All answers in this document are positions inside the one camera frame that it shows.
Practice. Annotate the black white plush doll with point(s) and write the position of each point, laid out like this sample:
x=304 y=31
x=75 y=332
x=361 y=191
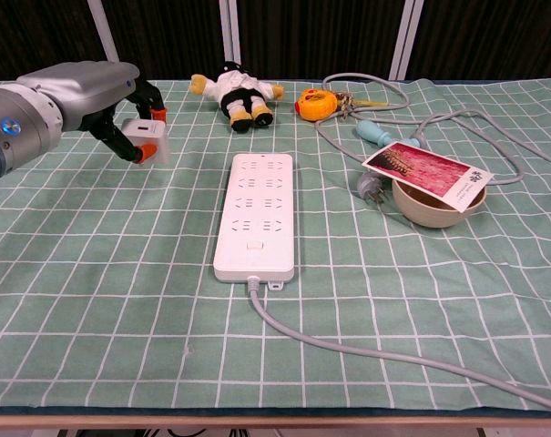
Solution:
x=238 y=86

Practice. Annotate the beige bowl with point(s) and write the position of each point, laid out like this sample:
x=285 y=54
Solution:
x=430 y=216

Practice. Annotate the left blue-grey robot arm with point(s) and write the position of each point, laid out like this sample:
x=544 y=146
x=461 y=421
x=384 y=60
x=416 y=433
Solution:
x=11 y=127

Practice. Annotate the yellow duck toy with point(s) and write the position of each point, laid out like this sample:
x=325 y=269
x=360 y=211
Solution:
x=318 y=105

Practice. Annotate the red picture postcard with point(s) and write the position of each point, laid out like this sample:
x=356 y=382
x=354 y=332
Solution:
x=421 y=166

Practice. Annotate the green checked tablecloth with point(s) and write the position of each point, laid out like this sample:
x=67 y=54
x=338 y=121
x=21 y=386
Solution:
x=120 y=296

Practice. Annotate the white charger adapter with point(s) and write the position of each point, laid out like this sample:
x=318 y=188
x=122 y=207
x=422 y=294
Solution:
x=149 y=136

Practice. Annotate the white power strip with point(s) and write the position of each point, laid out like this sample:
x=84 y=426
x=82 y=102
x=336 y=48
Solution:
x=257 y=255

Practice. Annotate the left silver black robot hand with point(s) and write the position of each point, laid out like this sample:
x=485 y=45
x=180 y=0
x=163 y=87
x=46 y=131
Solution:
x=93 y=86

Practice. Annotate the white partition frame post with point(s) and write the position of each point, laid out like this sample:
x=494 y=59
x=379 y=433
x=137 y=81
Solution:
x=405 y=41
x=229 y=32
x=103 y=32

